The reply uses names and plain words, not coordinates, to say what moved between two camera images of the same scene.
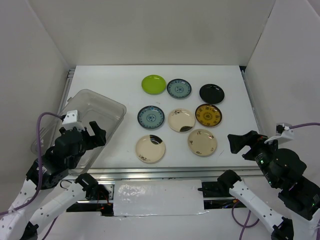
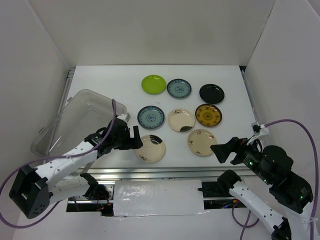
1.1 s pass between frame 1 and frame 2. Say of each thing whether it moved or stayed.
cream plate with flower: stayed
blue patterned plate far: stayed
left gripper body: moved
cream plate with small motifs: stayed
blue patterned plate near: stayed
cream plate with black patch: stayed
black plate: stayed
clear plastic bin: stayed
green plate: stayed
